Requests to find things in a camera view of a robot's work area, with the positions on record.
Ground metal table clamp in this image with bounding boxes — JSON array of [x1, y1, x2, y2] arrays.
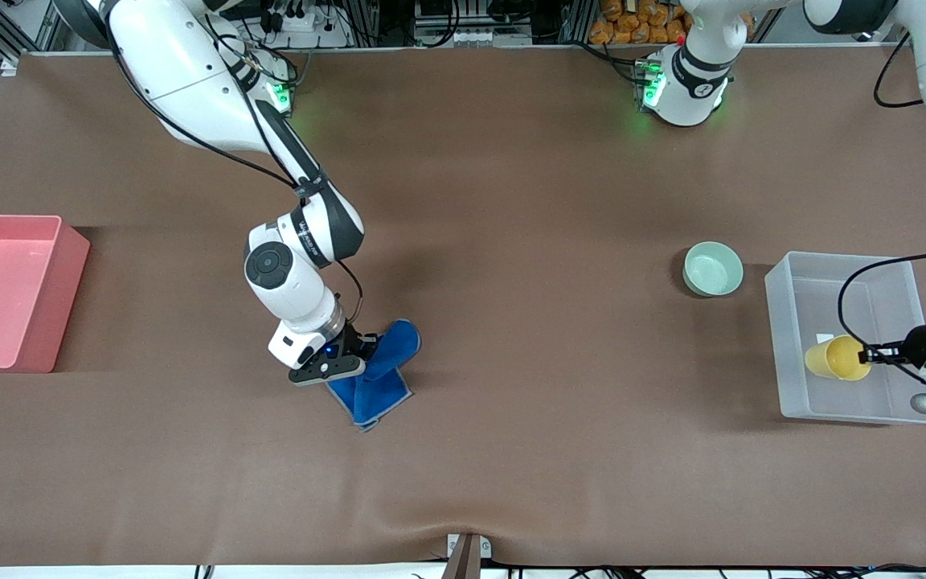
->
[[446, 533, 493, 579]]

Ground clear plastic bin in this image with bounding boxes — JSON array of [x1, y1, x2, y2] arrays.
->
[[764, 251, 926, 425]]

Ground white power strip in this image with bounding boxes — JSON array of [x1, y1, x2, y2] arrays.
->
[[264, 0, 353, 49]]

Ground blue cloth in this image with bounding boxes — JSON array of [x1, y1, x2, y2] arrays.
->
[[326, 319, 422, 433]]

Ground mint green bowl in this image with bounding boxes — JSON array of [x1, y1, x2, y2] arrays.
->
[[682, 241, 744, 298]]

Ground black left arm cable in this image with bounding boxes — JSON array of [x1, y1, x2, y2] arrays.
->
[[837, 251, 926, 364]]

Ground pink plastic bin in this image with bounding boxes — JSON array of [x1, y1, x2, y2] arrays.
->
[[0, 214, 91, 374]]

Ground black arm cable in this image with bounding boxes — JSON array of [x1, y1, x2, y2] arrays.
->
[[108, 36, 364, 322], [837, 251, 926, 364]]

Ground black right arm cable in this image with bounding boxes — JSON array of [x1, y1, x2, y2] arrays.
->
[[108, 36, 364, 322]]

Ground bag of orange bread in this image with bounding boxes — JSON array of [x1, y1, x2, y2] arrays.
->
[[589, 0, 755, 46]]

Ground yellow plastic cup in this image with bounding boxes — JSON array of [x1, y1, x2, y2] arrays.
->
[[804, 335, 872, 382]]

